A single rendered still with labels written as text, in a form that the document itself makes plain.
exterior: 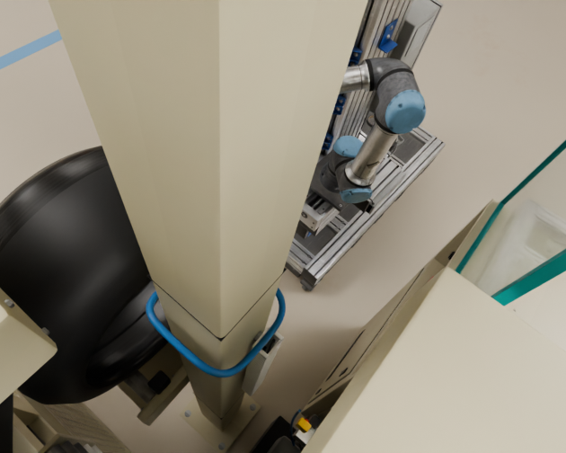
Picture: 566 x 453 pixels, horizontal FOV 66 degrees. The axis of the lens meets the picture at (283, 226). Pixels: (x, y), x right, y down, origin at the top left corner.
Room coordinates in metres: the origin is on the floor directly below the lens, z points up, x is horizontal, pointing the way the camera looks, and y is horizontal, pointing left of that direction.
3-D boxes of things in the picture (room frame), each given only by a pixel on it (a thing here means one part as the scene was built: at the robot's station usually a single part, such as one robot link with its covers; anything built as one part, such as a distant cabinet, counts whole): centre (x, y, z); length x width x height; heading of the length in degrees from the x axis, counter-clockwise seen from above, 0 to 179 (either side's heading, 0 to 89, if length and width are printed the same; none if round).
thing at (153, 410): (0.24, 0.15, 0.90); 0.40 x 0.03 x 0.10; 153
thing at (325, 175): (1.14, -0.17, 0.77); 0.15 x 0.15 x 0.10
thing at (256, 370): (0.21, -0.02, 1.19); 0.05 x 0.04 x 0.48; 153
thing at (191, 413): (0.22, 0.07, 0.01); 0.27 x 0.27 x 0.02; 63
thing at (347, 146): (1.13, -0.17, 0.88); 0.13 x 0.12 x 0.14; 20
